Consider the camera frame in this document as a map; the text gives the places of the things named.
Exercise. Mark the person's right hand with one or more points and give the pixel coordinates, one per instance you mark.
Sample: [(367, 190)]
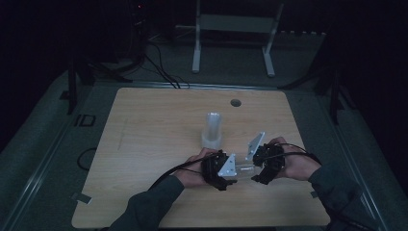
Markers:
[(298, 166)]

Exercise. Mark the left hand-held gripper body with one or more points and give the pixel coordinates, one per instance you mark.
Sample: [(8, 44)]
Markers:
[(213, 168)]

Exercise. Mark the grey tape piece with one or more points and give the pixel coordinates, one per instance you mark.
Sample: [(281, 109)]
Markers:
[(81, 198)]

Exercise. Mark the stack of clear plastic cups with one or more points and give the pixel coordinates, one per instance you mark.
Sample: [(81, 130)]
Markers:
[(212, 131)]

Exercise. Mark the person's left hand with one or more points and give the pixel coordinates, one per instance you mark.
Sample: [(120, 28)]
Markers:
[(191, 174)]

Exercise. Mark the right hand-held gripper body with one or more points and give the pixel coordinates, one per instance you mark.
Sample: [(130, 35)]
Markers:
[(269, 160)]

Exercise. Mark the white metal stand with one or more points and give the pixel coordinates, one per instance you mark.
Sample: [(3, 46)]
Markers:
[(234, 23)]

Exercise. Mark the black metal stand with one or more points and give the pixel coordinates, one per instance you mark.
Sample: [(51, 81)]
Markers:
[(72, 86), (334, 96)]

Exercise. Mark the single clear plastic cup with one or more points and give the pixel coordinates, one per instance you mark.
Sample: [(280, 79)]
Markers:
[(245, 170)]

